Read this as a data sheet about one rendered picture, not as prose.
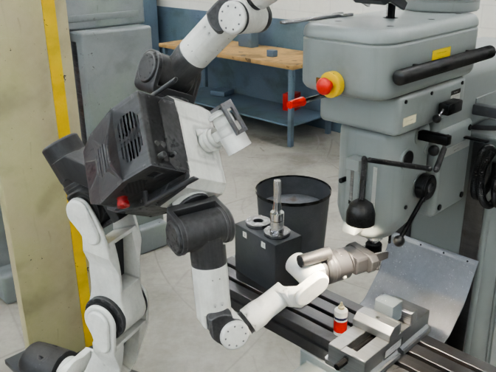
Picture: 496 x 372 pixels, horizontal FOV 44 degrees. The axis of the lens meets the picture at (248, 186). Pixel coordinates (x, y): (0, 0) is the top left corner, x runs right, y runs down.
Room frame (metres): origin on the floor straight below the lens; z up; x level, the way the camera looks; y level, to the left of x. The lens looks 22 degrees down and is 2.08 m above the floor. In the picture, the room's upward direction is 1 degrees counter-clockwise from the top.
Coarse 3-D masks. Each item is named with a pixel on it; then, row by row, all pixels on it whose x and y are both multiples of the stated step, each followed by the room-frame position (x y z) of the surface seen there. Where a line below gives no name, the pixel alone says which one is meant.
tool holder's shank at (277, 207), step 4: (276, 180) 1.88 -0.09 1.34; (280, 180) 1.88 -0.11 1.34; (276, 184) 1.87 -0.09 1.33; (280, 184) 1.88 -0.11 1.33; (276, 188) 1.87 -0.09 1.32; (280, 188) 1.88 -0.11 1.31; (276, 192) 1.87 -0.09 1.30; (280, 192) 1.88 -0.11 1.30; (276, 196) 1.87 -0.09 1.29; (280, 196) 1.88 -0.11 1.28; (276, 200) 1.87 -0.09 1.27; (276, 204) 1.87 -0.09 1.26; (280, 204) 1.87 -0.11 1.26; (272, 208) 1.88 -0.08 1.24; (276, 208) 1.87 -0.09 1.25; (280, 208) 1.87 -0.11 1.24; (276, 212) 1.87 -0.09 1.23
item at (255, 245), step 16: (240, 224) 1.95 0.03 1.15; (256, 224) 1.93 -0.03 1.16; (240, 240) 1.94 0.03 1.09; (256, 240) 1.87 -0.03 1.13; (272, 240) 1.83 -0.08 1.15; (288, 240) 1.83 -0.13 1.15; (240, 256) 1.94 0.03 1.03; (256, 256) 1.87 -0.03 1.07; (272, 256) 1.80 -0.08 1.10; (288, 256) 1.83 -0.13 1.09; (256, 272) 1.87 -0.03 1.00; (272, 272) 1.80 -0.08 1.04; (288, 272) 1.83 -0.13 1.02
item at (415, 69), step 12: (480, 48) 1.61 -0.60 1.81; (492, 48) 1.64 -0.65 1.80; (444, 60) 1.46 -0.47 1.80; (456, 60) 1.49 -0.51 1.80; (468, 60) 1.53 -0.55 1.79; (480, 60) 1.59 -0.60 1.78; (396, 72) 1.34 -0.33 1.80; (408, 72) 1.34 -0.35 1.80; (420, 72) 1.37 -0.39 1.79; (432, 72) 1.41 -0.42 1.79; (396, 84) 1.34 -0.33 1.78
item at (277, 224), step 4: (272, 216) 1.86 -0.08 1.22; (272, 220) 1.86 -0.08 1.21; (276, 220) 1.86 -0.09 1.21; (280, 220) 1.86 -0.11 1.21; (272, 224) 1.86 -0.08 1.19; (276, 224) 1.86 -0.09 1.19; (280, 224) 1.86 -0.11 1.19; (272, 228) 1.86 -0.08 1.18; (276, 228) 1.86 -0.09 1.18; (280, 228) 1.86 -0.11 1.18; (276, 232) 1.86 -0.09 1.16; (280, 232) 1.86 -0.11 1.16
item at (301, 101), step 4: (312, 96) 1.52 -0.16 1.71; (316, 96) 1.53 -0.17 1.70; (320, 96) 1.54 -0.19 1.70; (324, 96) 1.55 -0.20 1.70; (292, 100) 1.47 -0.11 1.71; (296, 100) 1.47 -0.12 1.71; (300, 100) 1.48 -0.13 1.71; (304, 100) 1.48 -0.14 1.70; (308, 100) 1.50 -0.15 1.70; (312, 100) 1.52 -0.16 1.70; (288, 104) 1.46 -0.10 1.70; (292, 104) 1.46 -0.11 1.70; (296, 104) 1.46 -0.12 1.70; (300, 104) 1.47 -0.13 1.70; (304, 104) 1.49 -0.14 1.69
